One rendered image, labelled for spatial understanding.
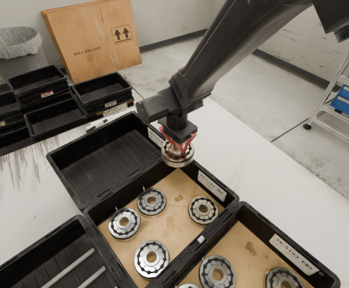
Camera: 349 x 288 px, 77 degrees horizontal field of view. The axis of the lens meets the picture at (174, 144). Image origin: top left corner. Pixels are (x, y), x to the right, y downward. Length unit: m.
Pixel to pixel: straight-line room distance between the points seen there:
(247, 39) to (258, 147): 1.02
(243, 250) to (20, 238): 0.81
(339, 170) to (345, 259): 1.41
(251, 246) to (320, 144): 1.87
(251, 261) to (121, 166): 0.58
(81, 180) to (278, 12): 0.85
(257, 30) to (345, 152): 2.41
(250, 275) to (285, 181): 0.51
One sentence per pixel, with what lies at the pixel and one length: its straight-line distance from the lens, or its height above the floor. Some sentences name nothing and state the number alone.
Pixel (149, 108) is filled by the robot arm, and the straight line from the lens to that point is 0.48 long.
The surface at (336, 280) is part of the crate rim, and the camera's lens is 0.74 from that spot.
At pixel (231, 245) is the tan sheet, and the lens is 0.77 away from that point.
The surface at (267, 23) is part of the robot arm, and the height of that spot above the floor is 1.49.
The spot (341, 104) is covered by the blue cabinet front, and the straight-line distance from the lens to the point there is 2.45.
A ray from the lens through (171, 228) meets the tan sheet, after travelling 0.77.
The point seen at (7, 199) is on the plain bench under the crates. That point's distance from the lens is 1.20.
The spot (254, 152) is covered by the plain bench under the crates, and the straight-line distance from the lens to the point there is 1.19.
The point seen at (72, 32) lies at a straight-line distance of 3.15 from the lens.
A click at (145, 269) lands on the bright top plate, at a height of 0.86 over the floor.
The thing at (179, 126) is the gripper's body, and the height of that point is 1.16.
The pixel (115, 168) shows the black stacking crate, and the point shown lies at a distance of 0.93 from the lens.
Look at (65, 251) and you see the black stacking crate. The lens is 0.82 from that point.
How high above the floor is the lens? 1.55
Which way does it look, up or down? 47 degrees down
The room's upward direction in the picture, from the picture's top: straight up
